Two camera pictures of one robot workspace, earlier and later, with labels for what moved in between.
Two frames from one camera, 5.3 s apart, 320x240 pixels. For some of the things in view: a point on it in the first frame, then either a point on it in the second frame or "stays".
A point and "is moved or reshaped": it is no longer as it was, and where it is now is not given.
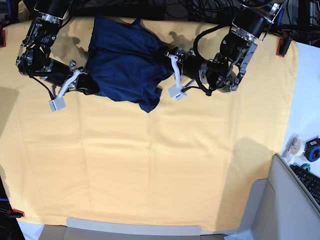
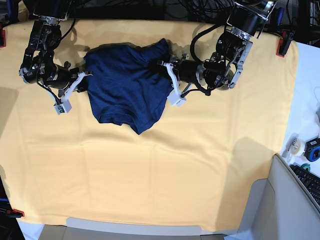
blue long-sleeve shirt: [127, 60] is moved or reshaped
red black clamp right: [284, 42] stays
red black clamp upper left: [2, 37] stays
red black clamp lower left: [13, 213] stays
